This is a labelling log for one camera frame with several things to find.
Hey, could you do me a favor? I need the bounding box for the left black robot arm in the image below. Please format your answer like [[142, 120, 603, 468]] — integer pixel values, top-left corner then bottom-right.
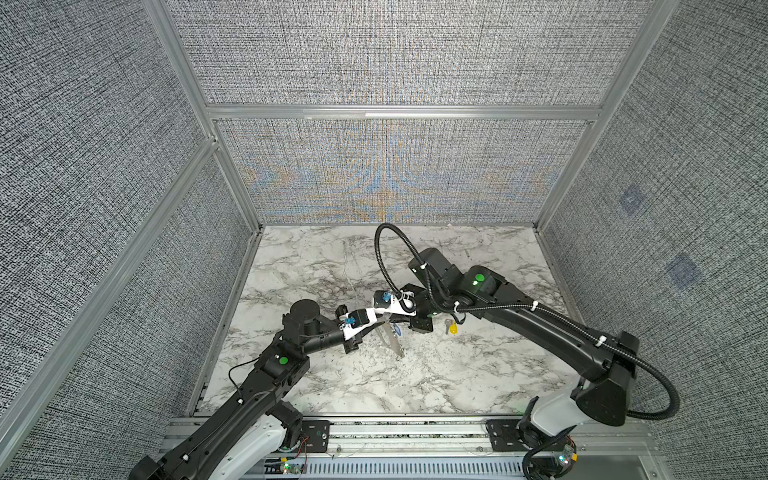
[[129, 293, 402, 479]]

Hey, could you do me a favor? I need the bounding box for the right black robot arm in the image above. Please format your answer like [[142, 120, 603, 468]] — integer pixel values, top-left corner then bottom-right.
[[408, 248, 640, 439]]

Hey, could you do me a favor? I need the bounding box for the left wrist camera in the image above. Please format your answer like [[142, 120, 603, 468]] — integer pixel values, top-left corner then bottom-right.
[[339, 308, 379, 340]]

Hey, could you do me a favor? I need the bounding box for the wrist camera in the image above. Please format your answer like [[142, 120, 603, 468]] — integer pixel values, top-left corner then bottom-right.
[[373, 290, 417, 316], [339, 308, 379, 340]]

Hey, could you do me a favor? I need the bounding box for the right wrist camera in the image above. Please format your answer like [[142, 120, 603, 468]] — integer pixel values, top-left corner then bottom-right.
[[373, 290, 417, 316]]

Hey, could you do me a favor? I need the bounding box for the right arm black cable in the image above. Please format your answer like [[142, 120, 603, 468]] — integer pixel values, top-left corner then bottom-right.
[[374, 223, 682, 480]]

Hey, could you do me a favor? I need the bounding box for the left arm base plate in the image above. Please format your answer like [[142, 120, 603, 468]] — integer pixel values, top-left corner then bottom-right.
[[287, 420, 332, 455]]

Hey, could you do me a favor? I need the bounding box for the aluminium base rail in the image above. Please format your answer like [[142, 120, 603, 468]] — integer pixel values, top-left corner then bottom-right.
[[149, 415, 673, 480]]

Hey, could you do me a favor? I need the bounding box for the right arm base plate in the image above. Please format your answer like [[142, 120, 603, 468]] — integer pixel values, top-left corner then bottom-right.
[[485, 417, 551, 453]]

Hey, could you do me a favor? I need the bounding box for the aluminium enclosure frame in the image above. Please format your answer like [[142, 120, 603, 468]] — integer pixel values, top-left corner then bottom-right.
[[0, 0, 682, 445]]

